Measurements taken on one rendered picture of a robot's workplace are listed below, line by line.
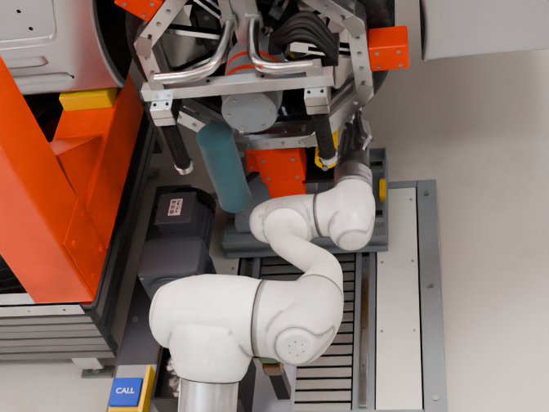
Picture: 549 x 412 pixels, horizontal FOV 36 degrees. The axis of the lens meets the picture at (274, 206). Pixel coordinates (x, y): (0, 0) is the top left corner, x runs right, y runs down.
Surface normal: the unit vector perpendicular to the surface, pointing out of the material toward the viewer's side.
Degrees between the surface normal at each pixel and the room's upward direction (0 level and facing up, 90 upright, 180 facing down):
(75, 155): 90
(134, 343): 0
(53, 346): 90
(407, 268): 0
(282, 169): 90
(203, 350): 42
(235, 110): 90
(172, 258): 0
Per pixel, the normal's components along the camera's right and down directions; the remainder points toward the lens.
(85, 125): -0.19, -0.64
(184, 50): 0.88, -0.24
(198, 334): -0.24, 0.03
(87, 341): -0.08, 0.76
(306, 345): -0.12, 0.38
